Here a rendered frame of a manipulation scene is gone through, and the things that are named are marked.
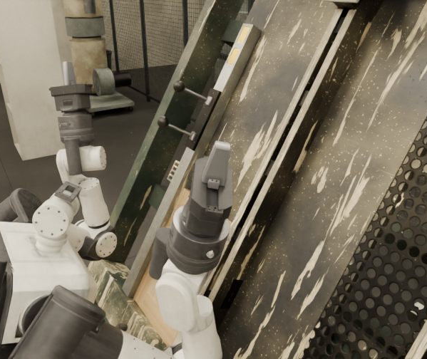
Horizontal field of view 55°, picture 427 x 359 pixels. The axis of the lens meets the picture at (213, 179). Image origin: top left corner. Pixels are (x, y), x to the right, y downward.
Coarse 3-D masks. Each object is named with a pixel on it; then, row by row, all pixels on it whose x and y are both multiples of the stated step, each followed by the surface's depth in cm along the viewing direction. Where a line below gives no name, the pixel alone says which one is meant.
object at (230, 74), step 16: (240, 32) 126; (256, 32) 125; (240, 48) 124; (240, 64) 126; (224, 80) 126; (224, 96) 127; (208, 128) 128; (208, 144) 130; (192, 160) 129; (176, 176) 132; (176, 192) 130; (160, 208) 134; (160, 224) 132; (144, 240) 136; (144, 256) 134; (144, 272) 135; (128, 288) 136
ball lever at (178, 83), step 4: (176, 80) 125; (180, 80) 124; (176, 84) 124; (180, 84) 124; (184, 84) 125; (176, 88) 124; (180, 88) 124; (184, 88) 125; (180, 92) 125; (188, 92) 126; (192, 92) 126; (196, 96) 127; (200, 96) 126; (208, 100) 126; (208, 104) 126
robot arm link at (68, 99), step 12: (84, 84) 105; (60, 96) 108; (72, 96) 106; (84, 96) 108; (60, 108) 109; (72, 108) 107; (84, 108) 108; (60, 120) 107; (72, 120) 106; (84, 120) 108
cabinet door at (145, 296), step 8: (184, 192) 130; (184, 200) 129; (176, 208) 131; (168, 224) 132; (144, 280) 134; (152, 280) 131; (144, 288) 133; (152, 288) 130; (136, 296) 135; (144, 296) 132; (152, 296) 129; (144, 304) 131; (152, 304) 128; (144, 312) 130; (152, 312) 127; (152, 320) 126; (160, 320) 123; (160, 328) 122; (168, 328) 119; (160, 336) 121; (168, 336) 118; (176, 336) 116; (168, 344) 118
